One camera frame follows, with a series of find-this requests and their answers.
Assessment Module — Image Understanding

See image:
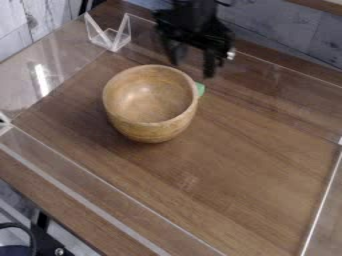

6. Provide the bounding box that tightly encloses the clear acrylic corner bracket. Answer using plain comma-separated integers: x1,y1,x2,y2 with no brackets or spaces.
84,13,130,52

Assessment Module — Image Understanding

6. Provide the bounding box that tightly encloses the clear acrylic enclosure wall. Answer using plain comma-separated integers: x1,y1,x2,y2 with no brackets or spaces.
0,112,224,256

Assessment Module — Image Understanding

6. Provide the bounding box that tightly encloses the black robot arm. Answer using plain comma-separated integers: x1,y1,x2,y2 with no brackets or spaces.
152,0,235,78

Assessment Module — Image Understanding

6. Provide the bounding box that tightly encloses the black metal base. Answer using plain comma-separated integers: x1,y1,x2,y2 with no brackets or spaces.
30,211,74,256

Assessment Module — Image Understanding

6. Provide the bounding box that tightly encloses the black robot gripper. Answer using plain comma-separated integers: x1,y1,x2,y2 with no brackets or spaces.
152,8,235,78

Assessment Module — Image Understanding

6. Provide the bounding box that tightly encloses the black cable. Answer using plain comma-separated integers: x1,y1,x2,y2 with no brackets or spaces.
0,221,38,256

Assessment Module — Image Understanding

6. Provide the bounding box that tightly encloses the wooden bowl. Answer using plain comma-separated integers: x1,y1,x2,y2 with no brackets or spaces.
101,64,199,143

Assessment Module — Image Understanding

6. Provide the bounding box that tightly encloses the green stick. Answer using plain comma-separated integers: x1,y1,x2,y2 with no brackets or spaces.
195,82,205,97

